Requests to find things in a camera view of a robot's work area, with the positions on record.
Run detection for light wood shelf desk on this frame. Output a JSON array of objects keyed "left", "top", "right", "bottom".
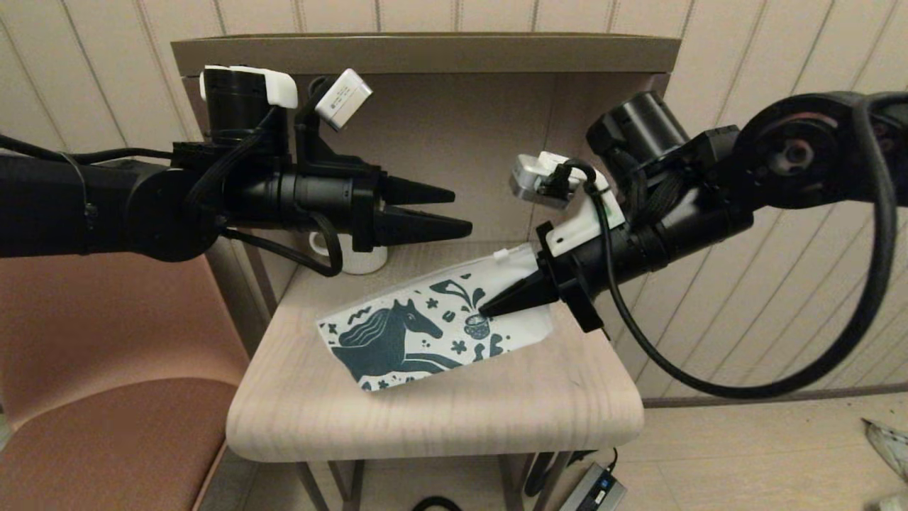
[{"left": 172, "top": 33, "right": 682, "bottom": 356}]

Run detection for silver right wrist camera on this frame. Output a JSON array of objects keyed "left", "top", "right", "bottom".
[{"left": 509, "top": 155, "right": 572, "bottom": 210}]

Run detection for white ribbed ceramic mug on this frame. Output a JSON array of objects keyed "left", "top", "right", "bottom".
[{"left": 309, "top": 231, "right": 389, "bottom": 276}]

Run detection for grey crumpled floor debris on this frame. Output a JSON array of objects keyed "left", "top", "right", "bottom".
[{"left": 861, "top": 419, "right": 908, "bottom": 483}]

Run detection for brown pink upholstered chair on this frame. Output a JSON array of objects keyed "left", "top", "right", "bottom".
[{"left": 0, "top": 252, "right": 250, "bottom": 511}]

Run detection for black right camera cable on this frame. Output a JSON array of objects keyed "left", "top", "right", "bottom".
[{"left": 560, "top": 92, "right": 900, "bottom": 399}]

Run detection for grey power adapter brick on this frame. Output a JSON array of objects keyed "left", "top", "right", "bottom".
[{"left": 560, "top": 463, "right": 628, "bottom": 511}]

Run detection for black camera cable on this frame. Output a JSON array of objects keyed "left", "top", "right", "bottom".
[
  {"left": 560, "top": 92, "right": 900, "bottom": 399},
  {"left": 307, "top": 75, "right": 334, "bottom": 118}
]

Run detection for black floor power cable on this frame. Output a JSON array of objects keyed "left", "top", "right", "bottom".
[{"left": 524, "top": 446, "right": 618, "bottom": 499}]

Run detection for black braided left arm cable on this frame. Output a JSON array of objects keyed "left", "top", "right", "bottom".
[{"left": 223, "top": 213, "right": 343, "bottom": 278}]

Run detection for white horse-print zipper pouch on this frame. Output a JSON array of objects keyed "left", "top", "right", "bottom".
[{"left": 316, "top": 243, "right": 555, "bottom": 392}]

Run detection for white right camera bracket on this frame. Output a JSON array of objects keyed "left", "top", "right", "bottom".
[{"left": 539, "top": 151, "right": 625, "bottom": 258}]

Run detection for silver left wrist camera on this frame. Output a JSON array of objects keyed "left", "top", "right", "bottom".
[{"left": 314, "top": 68, "right": 373, "bottom": 132}]

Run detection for dark metal table legs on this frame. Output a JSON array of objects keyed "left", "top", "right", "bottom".
[{"left": 297, "top": 453, "right": 572, "bottom": 511}]

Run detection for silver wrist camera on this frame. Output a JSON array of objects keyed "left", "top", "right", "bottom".
[
  {"left": 314, "top": 68, "right": 373, "bottom": 132},
  {"left": 509, "top": 155, "right": 572, "bottom": 210}
]

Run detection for black left camera cable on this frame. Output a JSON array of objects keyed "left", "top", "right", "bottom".
[{"left": 307, "top": 75, "right": 334, "bottom": 118}]

